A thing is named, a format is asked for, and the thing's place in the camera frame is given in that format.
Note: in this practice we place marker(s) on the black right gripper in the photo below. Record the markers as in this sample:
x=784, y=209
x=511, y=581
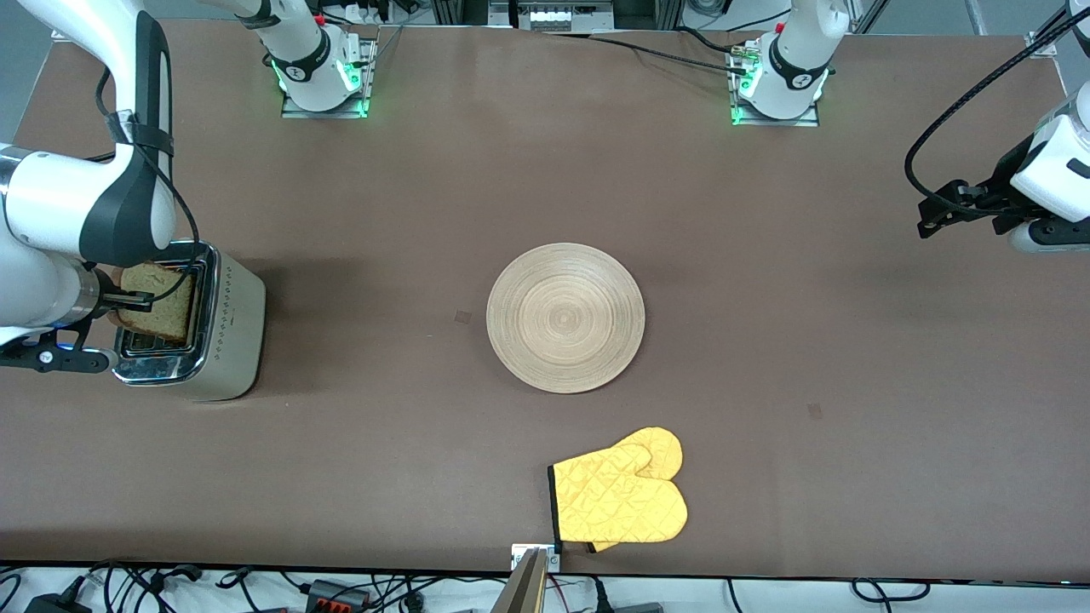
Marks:
x=109, y=294

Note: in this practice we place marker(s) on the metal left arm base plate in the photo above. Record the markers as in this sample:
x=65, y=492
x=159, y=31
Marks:
x=771, y=122

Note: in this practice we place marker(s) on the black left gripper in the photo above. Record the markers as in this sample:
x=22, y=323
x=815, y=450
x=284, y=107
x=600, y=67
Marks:
x=1006, y=181

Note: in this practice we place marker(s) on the black power adapter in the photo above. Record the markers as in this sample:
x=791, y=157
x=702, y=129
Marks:
x=55, y=605

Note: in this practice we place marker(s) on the slice of bread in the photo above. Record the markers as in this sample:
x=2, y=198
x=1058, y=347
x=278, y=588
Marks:
x=162, y=306

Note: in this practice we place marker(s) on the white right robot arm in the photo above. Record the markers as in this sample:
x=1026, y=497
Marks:
x=51, y=196

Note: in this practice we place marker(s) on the slanted metal profile bar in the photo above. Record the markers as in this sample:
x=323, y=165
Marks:
x=521, y=587

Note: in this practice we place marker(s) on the black box with red connectors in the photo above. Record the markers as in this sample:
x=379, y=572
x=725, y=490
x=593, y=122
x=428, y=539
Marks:
x=336, y=594

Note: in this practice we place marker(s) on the chrome two-slot toaster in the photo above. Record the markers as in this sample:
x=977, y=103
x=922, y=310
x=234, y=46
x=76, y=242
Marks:
x=230, y=323

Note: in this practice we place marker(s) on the white power strip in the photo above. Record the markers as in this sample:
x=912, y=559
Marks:
x=551, y=17

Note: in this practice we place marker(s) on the round wooden plate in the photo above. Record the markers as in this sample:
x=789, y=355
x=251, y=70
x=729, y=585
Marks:
x=565, y=318

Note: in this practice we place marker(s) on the yellow quilted oven mitt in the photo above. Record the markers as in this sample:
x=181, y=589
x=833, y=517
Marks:
x=617, y=502
x=603, y=547

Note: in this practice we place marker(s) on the silver table edge bracket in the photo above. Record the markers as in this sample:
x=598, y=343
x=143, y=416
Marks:
x=555, y=558

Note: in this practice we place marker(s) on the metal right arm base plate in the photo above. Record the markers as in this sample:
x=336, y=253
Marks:
x=368, y=77

